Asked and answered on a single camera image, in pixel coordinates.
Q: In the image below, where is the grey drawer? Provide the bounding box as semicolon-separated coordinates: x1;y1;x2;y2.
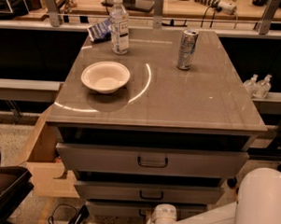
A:
56;143;249;178
75;181;224;204
86;201;206;219

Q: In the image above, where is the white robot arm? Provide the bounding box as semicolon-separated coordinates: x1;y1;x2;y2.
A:
146;168;281;224

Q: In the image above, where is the grey drawer cabinet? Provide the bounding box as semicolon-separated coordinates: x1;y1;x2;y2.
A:
42;23;272;224

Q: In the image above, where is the white bowl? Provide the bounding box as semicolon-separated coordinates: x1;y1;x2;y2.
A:
81;61;130;94

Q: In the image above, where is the silver drink can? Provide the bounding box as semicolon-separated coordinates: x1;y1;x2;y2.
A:
177;28;199;70

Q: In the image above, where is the blue snack bag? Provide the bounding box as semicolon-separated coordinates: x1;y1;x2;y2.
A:
88;19;111;43

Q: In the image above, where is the clear plastic water bottle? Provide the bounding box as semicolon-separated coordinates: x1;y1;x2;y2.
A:
109;0;129;54

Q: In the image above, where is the cardboard box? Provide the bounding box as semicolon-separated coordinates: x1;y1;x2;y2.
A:
18;108;79;198

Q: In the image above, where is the left clear sanitizer bottle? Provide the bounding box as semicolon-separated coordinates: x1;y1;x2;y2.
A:
244;74;258;97

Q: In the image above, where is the clear sanitizer bottle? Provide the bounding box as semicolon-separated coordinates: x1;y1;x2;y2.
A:
253;75;272;99
244;74;258;97

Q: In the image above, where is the black monitor stand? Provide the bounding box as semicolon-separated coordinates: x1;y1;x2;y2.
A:
101;0;155;12

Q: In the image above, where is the right clear sanitizer bottle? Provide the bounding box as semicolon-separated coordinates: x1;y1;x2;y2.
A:
253;75;272;99

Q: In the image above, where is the white power strip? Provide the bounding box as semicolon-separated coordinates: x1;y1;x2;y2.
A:
194;0;237;15

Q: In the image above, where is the black bin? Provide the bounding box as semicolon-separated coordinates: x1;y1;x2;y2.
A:
0;166;34;224

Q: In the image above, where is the black floor cable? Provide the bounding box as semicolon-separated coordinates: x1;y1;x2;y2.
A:
35;202;91;224

